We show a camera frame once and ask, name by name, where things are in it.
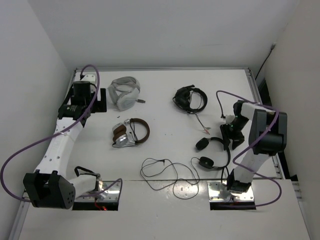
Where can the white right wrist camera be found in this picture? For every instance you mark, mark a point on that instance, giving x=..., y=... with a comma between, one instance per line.
x=228, y=119

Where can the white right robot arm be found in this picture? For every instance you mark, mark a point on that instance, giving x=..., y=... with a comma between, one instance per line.
x=267, y=137

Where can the brown silver headphones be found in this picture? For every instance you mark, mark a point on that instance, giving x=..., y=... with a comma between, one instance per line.
x=124, y=133

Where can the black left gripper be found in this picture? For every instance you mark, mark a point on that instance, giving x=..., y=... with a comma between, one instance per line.
x=99, y=106

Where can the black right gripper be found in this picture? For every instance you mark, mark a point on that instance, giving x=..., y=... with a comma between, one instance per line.
x=236, y=140

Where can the black wrapped headset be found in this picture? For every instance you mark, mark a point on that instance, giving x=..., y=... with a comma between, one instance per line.
x=183, y=98

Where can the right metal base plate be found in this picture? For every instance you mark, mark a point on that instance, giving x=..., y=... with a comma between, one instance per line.
x=218, y=193

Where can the white grey headphones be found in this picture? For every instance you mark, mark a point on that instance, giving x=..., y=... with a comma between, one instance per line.
x=124, y=92

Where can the aluminium table edge rail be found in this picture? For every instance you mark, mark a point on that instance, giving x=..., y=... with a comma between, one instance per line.
x=121, y=69

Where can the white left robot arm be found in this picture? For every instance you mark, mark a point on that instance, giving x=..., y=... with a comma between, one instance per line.
x=48, y=186

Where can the metal base plate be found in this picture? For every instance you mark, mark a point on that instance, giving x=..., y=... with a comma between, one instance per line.
x=218, y=193
x=110, y=192

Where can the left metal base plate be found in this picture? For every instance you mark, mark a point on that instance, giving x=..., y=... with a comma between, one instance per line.
x=110, y=192

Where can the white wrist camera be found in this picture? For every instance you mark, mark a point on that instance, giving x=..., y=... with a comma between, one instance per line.
x=92, y=78
x=228, y=119

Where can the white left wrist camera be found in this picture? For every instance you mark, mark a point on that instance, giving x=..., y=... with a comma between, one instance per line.
x=92, y=78

